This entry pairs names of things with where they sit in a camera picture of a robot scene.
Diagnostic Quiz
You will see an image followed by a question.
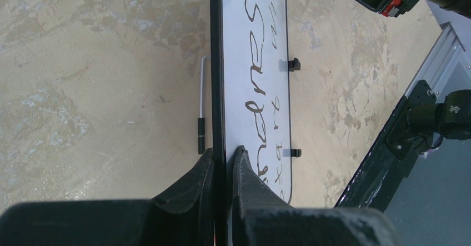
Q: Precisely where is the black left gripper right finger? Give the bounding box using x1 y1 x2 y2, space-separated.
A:
232 145 399 245

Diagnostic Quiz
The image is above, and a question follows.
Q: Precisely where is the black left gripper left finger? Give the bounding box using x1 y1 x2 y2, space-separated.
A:
1 149 214 245

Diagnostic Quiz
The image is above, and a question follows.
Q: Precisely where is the white whiteboard black frame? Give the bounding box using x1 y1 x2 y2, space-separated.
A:
209 0 294 204

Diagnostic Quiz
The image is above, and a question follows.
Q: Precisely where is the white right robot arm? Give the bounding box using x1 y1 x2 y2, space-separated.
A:
355 0 470 140

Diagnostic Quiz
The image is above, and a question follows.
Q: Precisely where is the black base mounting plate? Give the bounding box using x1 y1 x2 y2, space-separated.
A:
336 79 437 212

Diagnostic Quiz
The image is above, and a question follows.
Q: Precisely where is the aluminium extrusion rail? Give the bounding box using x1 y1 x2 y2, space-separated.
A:
404 22 470 101

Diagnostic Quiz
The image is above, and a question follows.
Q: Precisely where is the black wire easel stand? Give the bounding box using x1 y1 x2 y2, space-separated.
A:
197 55 302 158

